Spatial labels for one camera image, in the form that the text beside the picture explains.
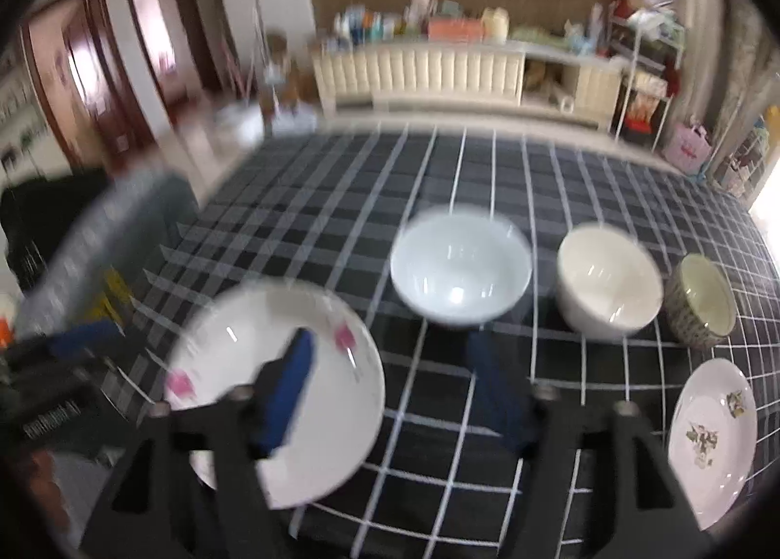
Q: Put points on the cream canister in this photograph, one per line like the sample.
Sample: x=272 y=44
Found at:
x=495 y=24

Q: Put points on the cream tufted tv cabinet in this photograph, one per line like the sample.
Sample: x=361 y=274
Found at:
x=426 y=75

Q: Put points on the white plate bird print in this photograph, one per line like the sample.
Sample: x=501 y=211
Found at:
x=722 y=474

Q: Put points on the brown wooden door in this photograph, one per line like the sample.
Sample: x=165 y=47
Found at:
x=79 y=78

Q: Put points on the black white checked tablecloth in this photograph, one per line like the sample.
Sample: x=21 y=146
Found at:
x=426 y=181

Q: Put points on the grey patterned curtain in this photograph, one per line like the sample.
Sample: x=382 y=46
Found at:
x=731 y=47

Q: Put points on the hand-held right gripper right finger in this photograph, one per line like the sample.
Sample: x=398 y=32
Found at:
x=496 y=394

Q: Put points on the white bucket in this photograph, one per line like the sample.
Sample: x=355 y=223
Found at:
x=241 y=126

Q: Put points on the white pole stand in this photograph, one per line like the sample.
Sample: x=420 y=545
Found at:
x=259 y=35

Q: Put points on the cream bowl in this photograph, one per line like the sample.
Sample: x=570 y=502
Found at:
x=609 y=285

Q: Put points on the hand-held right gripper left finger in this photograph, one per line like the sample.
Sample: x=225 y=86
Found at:
x=286 y=394

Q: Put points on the orange box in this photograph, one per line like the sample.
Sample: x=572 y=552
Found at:
x=454 y=29

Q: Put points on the patterned rim bowl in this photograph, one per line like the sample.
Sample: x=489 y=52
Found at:
x=701 y=297

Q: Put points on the white bowl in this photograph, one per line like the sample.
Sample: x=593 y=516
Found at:
x=457 y=272

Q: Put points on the grey blue cushioned chair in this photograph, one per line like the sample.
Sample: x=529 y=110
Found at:
x=109 y=230

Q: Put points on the black cloth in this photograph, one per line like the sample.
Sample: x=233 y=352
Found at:
x=36 y=212

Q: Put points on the brown wooden doorway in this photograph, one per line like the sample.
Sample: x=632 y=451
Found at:
x=177 y=29

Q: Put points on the white metal rack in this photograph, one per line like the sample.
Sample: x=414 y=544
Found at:
x=646 y=65

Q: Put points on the pink bag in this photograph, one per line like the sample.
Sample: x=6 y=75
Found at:
x=687 y=148

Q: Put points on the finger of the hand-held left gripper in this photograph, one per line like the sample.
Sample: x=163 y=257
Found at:
x=88 y=338

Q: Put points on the white plate pink flowers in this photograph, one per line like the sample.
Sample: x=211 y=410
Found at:
x=231 y=339

